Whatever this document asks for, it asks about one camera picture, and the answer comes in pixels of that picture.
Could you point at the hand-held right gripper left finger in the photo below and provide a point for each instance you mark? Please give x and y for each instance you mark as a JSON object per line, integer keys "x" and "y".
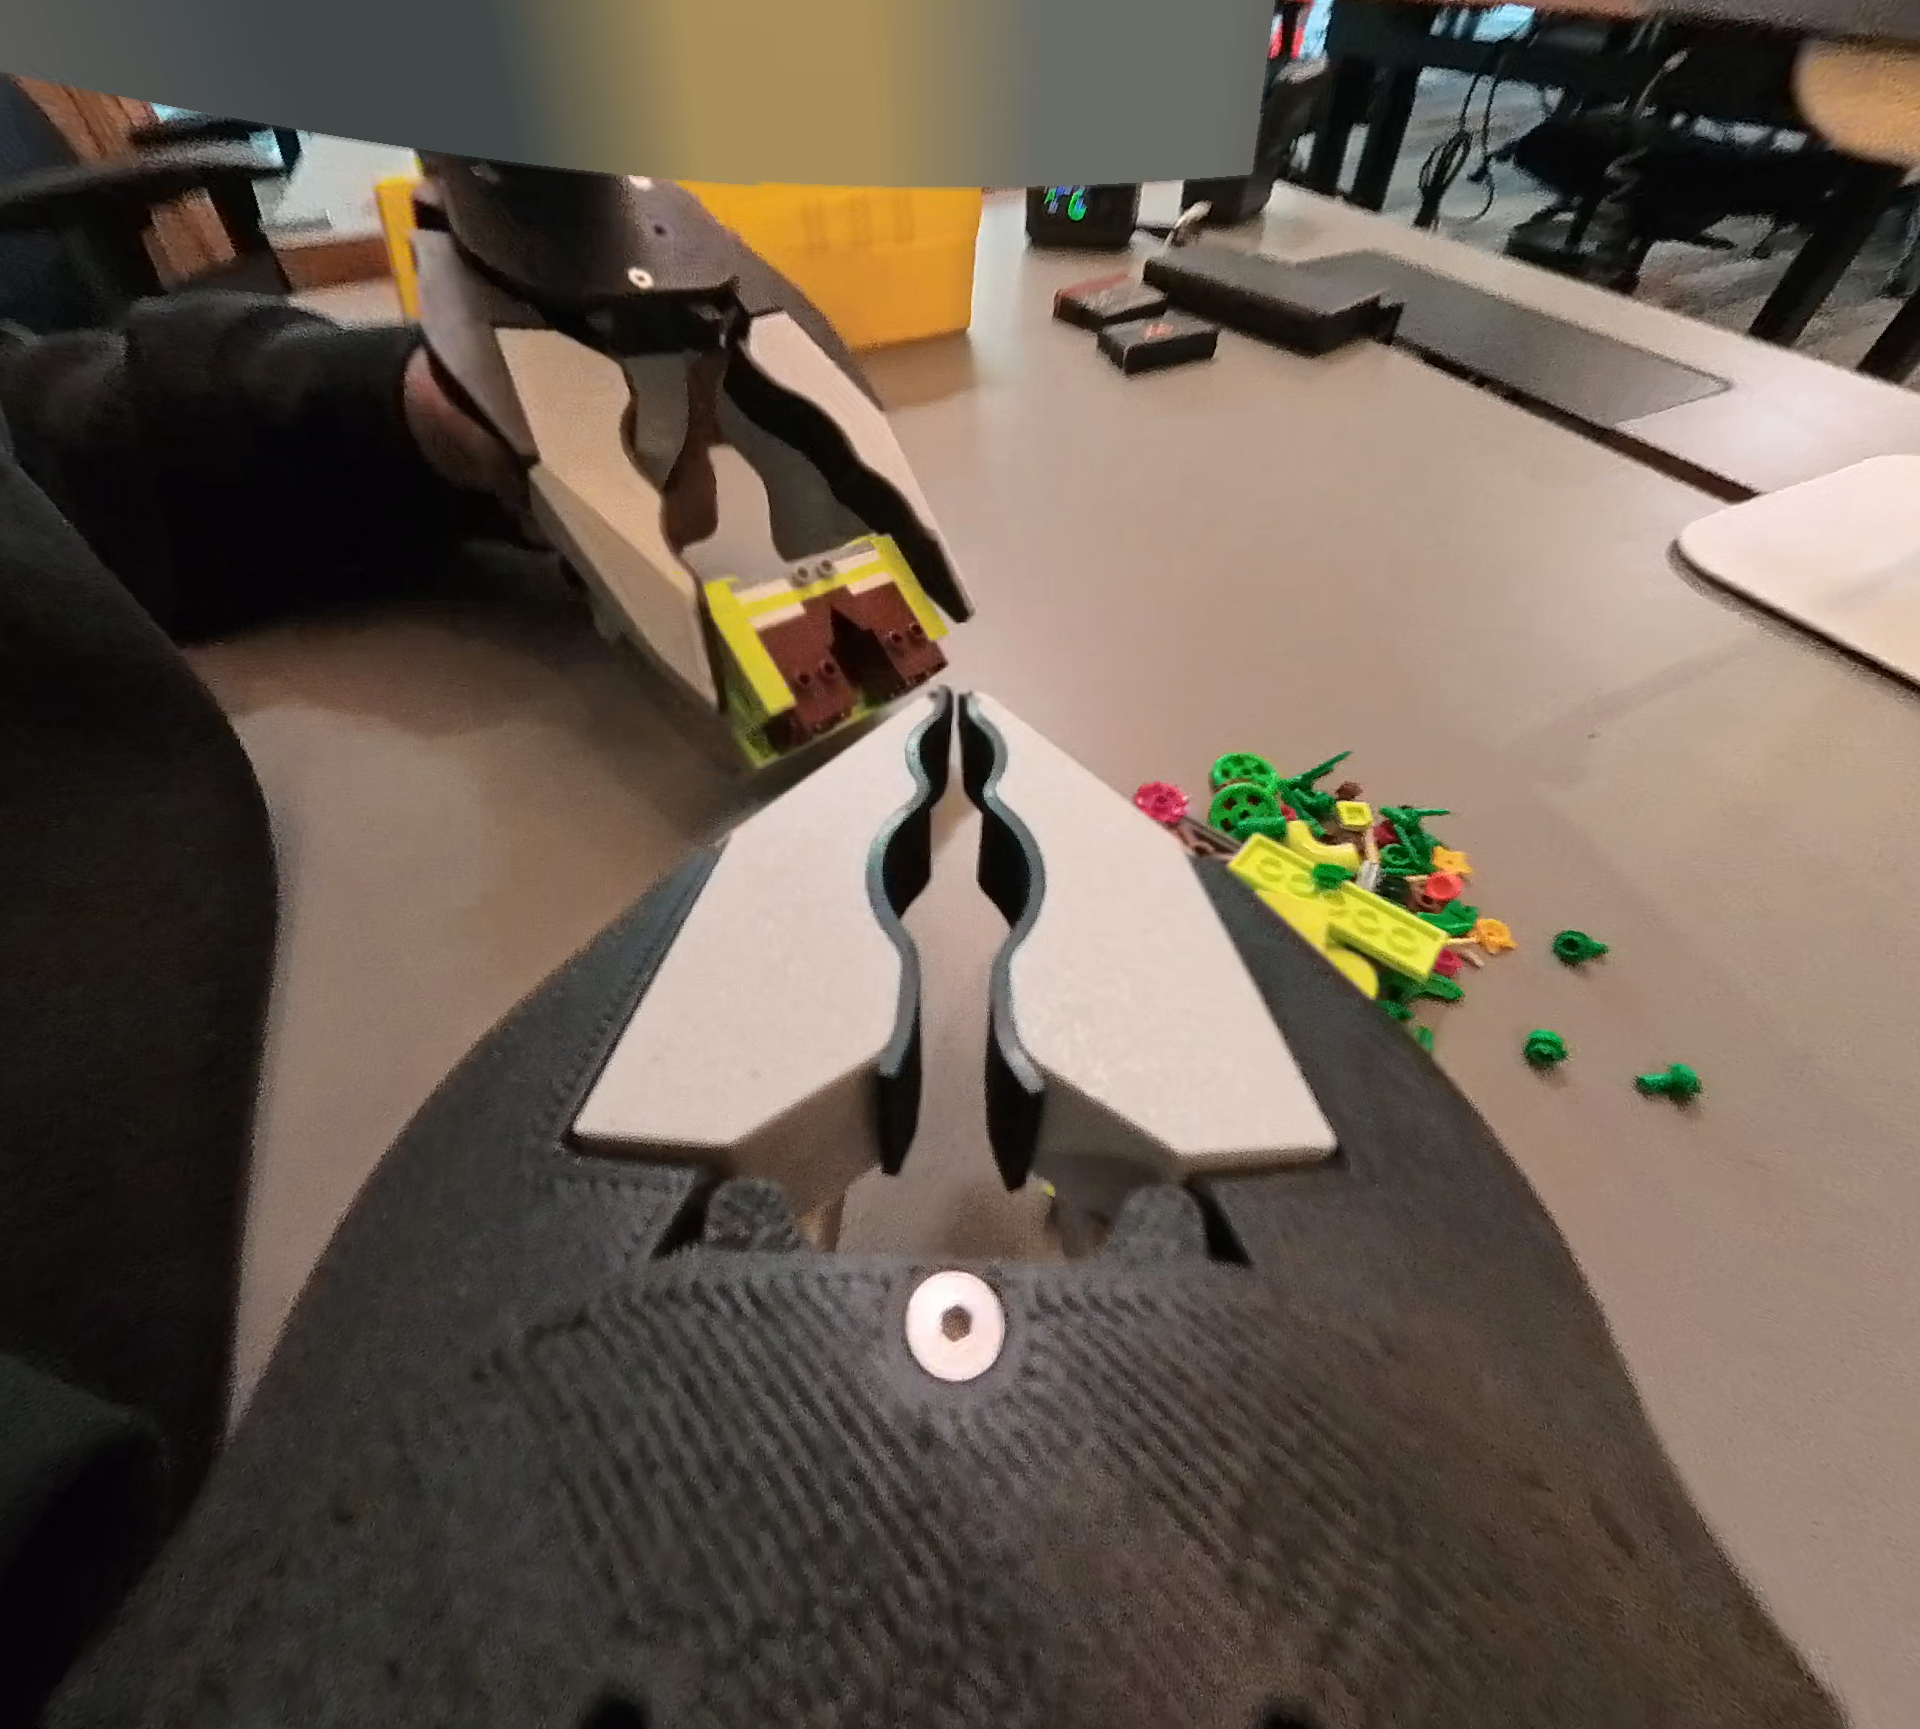
{"x": 750, "y": 1008}

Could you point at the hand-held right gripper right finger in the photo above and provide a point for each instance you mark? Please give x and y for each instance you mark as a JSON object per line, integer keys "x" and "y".
{"x": 1171, "y": 1008}

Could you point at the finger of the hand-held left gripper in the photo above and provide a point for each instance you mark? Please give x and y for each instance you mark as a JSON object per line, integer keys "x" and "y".
{"x": 586, "y": 469}
{"x": 840, "y": 426}

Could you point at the long lime toy plate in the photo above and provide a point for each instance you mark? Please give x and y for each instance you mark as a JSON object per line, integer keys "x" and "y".
{"x": 1351, "y": 914}

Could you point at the lime brick box with brown bricks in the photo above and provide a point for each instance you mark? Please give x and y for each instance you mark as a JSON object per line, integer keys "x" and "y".
{"x": 750, "y": 649}

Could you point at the person's left forearm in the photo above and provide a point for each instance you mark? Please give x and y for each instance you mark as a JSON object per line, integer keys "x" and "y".
{"x": 227, "y": 453}

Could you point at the person's left hand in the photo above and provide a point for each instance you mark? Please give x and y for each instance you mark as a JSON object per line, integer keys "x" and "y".
{"x": 464, "y": 439}

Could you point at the yellow box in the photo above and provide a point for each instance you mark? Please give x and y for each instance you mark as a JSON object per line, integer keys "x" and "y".
{"x": 900, "y": 259}

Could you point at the pile of small toy bricks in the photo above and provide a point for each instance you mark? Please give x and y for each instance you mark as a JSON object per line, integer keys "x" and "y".
{"x": 1244, "y": 806}

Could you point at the black battery pack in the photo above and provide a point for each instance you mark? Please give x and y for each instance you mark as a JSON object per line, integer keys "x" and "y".
{"x": 1157, "y": 345}
{"x": 1110, "y": 304}

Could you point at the black charger with display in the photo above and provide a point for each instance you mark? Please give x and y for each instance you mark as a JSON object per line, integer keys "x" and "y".
{"x": 1084, "y": 217}

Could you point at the brown wooden board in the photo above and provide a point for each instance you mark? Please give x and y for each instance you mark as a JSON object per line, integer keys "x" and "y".
{"x": 211, "y": 222}

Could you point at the small green stud piece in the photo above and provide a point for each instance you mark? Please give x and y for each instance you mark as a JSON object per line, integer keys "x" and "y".
{"x": 1577, "y": 947}
{"x": 1546, "y": 1048}

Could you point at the long black case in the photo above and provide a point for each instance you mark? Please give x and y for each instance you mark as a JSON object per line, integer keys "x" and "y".
{"x": 1275, "y": 295}

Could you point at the small green leaf piece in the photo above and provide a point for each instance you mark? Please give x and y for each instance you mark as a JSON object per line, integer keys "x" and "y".
{"x": 1668, "y": 1083}

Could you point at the black power adapter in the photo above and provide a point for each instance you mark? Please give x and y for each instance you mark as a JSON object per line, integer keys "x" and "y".
{"x": 1268, "y": 140}

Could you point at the person's black clothing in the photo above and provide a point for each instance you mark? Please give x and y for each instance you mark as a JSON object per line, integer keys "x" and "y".
{"x": 105, "y": 1008}

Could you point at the white adjustable stand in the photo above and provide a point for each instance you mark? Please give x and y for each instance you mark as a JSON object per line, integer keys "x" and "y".
{"x": 1816, "y": 561}

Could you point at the black office chair base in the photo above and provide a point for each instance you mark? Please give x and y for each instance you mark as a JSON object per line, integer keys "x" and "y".
{"x": 1634, "y": 170}

